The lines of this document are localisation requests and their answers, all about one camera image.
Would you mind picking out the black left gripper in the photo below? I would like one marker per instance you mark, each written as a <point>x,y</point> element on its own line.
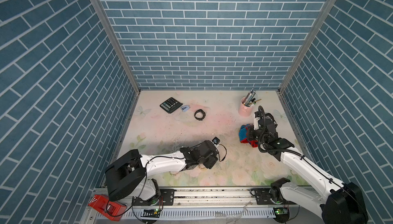
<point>212,162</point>

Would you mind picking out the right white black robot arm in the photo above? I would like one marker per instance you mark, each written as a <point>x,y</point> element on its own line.
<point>334,201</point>

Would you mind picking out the light blue stapler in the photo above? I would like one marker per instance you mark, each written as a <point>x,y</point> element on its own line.
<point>185,108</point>

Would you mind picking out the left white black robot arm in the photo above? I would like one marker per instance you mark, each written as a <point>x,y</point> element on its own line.
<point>132,174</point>

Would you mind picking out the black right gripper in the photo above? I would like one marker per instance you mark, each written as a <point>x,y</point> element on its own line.
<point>249,134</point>

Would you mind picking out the red box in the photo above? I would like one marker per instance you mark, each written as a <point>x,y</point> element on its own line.
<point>111,210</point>

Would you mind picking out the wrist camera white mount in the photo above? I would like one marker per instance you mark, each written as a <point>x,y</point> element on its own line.
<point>216,141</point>
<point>256,122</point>

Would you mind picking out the pens in cup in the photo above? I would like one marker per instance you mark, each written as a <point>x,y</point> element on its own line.
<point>251,99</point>

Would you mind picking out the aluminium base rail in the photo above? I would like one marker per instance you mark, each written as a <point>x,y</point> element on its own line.
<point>205,204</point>

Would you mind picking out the pink pen holder cup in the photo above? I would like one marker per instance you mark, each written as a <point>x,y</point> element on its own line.
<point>243,110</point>

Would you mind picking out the black desktop calculator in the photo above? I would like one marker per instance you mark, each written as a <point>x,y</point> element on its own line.
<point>170,105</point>

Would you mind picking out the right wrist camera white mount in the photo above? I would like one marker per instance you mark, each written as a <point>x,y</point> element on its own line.
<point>256,122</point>

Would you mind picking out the red blue towel cloth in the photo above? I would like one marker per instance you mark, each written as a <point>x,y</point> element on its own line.
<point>245,135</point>

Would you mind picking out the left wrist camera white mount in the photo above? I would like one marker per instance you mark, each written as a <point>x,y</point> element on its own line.
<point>216,141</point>

